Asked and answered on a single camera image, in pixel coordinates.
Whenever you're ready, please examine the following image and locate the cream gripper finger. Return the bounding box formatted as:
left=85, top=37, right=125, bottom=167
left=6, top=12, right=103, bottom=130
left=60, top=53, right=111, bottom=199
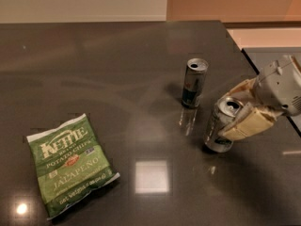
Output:
left=218, top=103, right=282, bottom=141
left=225, top=78, right=256, bottom=104

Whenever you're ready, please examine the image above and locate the slim silver Red Bull can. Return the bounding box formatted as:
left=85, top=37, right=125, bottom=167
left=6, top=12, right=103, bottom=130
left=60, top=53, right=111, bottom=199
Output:
left=182, top=58, right=209, bottom=108

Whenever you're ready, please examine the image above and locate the silver green 7up can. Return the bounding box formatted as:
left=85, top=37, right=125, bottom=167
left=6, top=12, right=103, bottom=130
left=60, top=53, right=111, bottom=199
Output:
left=204, top=96, right=243, bottom=153

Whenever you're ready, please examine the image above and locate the green Kettle chips bag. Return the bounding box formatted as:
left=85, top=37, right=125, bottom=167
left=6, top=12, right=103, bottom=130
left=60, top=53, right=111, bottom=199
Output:
left=26, top=114, right=119, bottom=219

